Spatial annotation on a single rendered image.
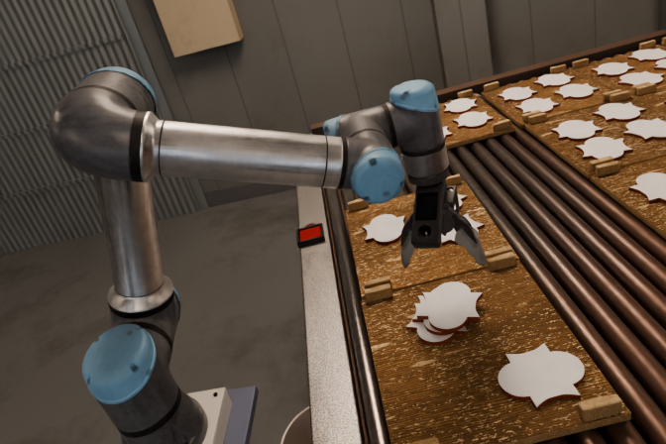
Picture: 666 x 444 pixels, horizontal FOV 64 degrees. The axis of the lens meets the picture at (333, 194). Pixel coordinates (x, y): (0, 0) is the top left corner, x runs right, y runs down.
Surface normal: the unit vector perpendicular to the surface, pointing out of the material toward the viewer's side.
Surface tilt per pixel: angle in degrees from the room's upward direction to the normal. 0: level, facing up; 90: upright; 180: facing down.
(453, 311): 0
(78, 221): 90
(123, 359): 11
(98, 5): 90
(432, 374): 0
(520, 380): 0
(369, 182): 93
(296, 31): 90
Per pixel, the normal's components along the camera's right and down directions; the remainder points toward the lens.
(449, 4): -0.02, 0.45
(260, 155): 0.17, 0.05
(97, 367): -0.22, -0.77
